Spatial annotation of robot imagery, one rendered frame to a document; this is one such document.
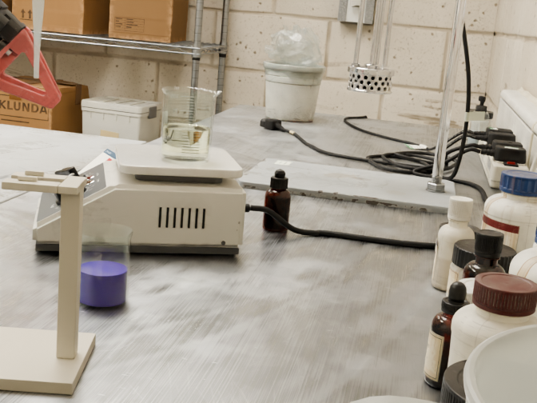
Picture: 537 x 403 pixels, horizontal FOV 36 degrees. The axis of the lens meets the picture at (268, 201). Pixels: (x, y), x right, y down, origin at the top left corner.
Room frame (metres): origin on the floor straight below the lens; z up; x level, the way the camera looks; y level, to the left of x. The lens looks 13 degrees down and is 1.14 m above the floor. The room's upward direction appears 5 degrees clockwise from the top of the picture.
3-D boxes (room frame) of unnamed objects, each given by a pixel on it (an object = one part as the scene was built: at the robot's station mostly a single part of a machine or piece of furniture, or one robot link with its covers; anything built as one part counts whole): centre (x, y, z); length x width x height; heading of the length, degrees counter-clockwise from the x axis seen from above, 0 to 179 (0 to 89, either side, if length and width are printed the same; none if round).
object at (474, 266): (0.63, -0.18, 0.94); 0.03 x 0.03 x 0.08
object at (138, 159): (0.82, 0.10, 0.98); 0.12 x 0.12 x 0.01; 14
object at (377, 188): (1.17, -0.12, 0.91); 0.30 x 0.20 x 0.01; 80
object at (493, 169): (1.45, -0.40, 0.92); 0.40 x 0.06 x 0.04; 170
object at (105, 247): (0.63, 0.13, 0.93); 0.04 x 0.04 x 0.06
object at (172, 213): (0.82, 0.12, 0.94); 0.22 x 0.13 x 0.08; 104
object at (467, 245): (0.69, -0.19, 0.93); 0.05 x 0.05 x 0.06
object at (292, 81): (1.89, -0.03, 1.01); 0.14 x 0.14 x 0.21
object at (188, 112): (0.80, 0.08, 1.02); 0.06 x 0.05 x 0.08; 105
